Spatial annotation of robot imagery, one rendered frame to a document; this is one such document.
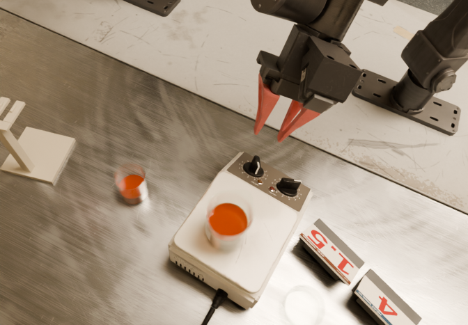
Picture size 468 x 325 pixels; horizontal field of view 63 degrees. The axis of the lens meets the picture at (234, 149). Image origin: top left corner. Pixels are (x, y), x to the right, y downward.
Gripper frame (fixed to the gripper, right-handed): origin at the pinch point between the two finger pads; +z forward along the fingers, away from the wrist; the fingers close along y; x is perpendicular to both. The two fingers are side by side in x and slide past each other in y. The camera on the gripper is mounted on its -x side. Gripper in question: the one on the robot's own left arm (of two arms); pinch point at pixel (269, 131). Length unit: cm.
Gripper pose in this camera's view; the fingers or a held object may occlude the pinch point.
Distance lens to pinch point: 52.5
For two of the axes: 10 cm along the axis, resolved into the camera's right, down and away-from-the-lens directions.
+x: -0.4, -5.3, 8.4
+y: 9.3, 2.9, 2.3
